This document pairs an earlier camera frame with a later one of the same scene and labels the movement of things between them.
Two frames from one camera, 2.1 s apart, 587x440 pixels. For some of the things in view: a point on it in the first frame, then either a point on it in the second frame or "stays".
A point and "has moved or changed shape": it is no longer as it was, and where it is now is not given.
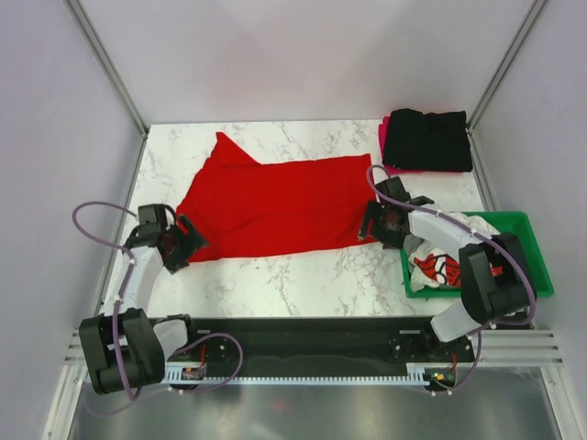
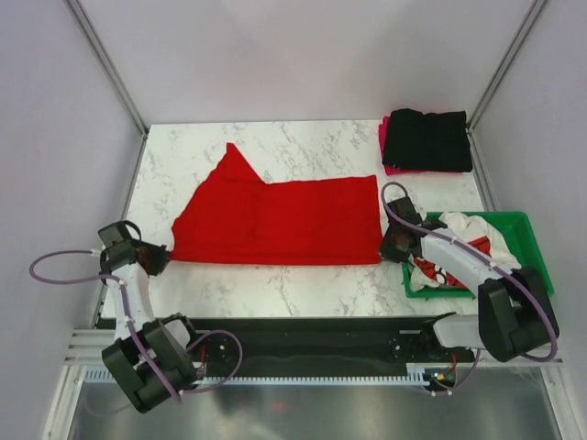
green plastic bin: x=515 y=223 stays
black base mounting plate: x=316 y=345 stays
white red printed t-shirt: x=431 y=266 stays
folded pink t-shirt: x=382 y=135 stays
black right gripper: x=373 y=210 → x=388 y=253
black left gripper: x=192 y=241 → x=160 y=255
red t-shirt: x=240 y=208 has moved or changed shape
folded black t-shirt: x=436 y=141 stays
